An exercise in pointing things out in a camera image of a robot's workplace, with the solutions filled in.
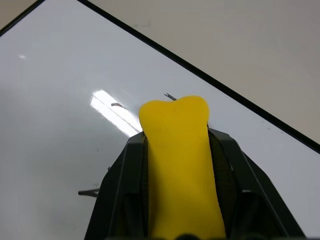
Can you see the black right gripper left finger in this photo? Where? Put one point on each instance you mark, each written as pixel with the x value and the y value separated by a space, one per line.
pixel 120 190

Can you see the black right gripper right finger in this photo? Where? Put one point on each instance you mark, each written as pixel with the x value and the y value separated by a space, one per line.
pixel 250 200

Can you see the yellow whiteboard eraser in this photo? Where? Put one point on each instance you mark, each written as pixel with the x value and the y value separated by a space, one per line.
pixel 180 160

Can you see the black-framed whiteboard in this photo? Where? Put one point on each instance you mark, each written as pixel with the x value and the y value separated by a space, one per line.
pixel 75 100

